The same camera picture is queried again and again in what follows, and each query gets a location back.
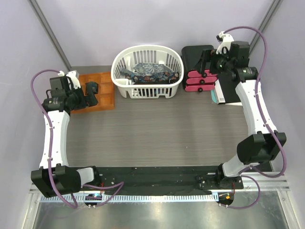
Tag white plastic basket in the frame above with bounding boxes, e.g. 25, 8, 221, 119
111, 45, 184, 99

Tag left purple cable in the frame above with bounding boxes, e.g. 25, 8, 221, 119
31, 69, 124, 208

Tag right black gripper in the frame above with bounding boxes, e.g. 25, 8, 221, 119
193, 48, 234, 75

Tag aluminium rail frame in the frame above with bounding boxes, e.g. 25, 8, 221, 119
23, 172, 303, 229

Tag orange wooden compartment tray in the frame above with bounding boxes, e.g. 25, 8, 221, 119
71, 72, 115, 114

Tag black folder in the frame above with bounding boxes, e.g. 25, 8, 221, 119
217, 73, 241, 104

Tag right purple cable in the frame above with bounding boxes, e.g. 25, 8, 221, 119
219, 26, 289, 209

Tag purple cable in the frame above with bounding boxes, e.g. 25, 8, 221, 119
219, 26, 289, 209
31, 69, 124, 208

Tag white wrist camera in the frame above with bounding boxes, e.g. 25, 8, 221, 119
58, 71, 81, 90
216, 31, 234, 54

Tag black pink drawer box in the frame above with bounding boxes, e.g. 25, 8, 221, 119
181, 45, 218, 93

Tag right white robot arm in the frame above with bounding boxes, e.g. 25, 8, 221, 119
195, 41, 286, 188

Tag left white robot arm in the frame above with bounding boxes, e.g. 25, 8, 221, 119
31, 71, 102, 198

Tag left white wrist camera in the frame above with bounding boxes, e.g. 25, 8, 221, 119
58, 71, 81, 90

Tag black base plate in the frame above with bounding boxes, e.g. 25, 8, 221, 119
71, 166, 244, 197

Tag white teal book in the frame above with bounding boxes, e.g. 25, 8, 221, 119
211, 80, 225, 104

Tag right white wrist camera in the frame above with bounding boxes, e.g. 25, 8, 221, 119
216, 31, 234, 54

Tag floral patterned ties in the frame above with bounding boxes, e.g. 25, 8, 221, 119
119, 63, 179, 84

